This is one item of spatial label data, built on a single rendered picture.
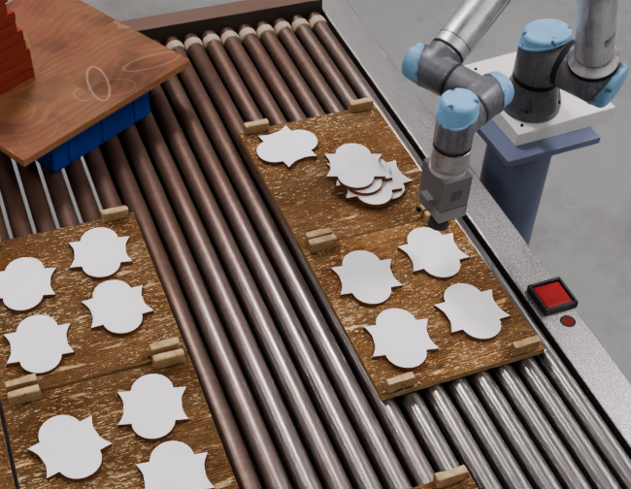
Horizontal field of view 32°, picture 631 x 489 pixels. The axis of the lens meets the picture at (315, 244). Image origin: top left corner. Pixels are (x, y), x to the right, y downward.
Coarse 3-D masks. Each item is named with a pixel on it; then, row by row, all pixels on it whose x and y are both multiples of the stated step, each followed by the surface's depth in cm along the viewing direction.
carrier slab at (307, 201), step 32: (320, 128) 257; (352, 128) 257; (384, 128) 258; (256, 160) 247; (320, 160) 248; (384, 160) 249; (288, 192) 240; (320, 192) 240; (416, 192) 242; (288, 224) 233; (320, 224) 233; (352, 224) 233; (384, 224) 234
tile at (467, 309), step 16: (448, 288) 220; (464, 288) 220; (448, 304) 217; (464, 304) 217; (480, 304) 217; (496, 304) 217; (448, 320) 214; (464, 320) 214; (480, 320) 214; (496, 320) 214; (480, 336) 211; (496, 336) 212
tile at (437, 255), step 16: (416, 240) 229; (432, 240) 230; (448, 240) 230; (416, 256) 226; (432, 256) 226; (448, 256) 226; (464, 256) 227; (416, 272) 224; (432, 272) 223; (448, 272) 223
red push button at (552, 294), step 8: (536, 288) 223; (544, 288) 223; (552, 288) 223; (560, 288) 224; (544, 296) 222; (552, 296) 222; (560, 296) 222; (568, 296) 222; (552, 304) 220; (560, 304) 220
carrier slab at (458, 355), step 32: (416, 224) 234; (320, 256) 226; (384, 256) 227; (480, 256) 228; (320, 288) 221; (416, 288) 221; (480, 288) 222; (352, 320) 214; (512, 320) 216; (448, 352) 209; (480, 352) 209; (416, 384) 203
